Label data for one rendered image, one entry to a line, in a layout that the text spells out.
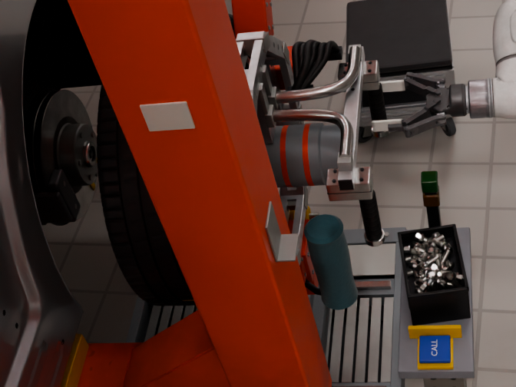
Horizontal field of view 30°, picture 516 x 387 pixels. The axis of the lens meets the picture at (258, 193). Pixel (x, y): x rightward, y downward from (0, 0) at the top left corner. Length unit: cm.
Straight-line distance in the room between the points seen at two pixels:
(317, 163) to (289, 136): 9
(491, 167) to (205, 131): 198
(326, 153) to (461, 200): 114
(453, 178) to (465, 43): 71
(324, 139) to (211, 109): 77
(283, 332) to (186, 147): 48
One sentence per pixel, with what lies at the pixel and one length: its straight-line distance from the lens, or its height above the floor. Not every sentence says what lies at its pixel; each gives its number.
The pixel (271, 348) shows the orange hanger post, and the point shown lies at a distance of 181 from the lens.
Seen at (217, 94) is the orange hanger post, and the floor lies 150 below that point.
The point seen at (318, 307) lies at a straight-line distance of 278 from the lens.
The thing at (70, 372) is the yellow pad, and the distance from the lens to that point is 211.
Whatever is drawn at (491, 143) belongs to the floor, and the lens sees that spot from 336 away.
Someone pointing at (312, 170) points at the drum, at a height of 87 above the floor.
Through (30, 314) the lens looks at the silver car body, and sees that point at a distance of 199.
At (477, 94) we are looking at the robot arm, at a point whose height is 87.
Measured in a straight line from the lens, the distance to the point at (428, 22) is 333.
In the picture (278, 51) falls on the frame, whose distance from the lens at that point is 222.
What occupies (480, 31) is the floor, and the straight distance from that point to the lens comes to 383.
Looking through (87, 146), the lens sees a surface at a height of 88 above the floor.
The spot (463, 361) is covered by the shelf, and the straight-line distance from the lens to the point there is 226.
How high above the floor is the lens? 234
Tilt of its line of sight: 45 degrees down
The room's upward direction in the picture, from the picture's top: 17 degrees counter-clockwise
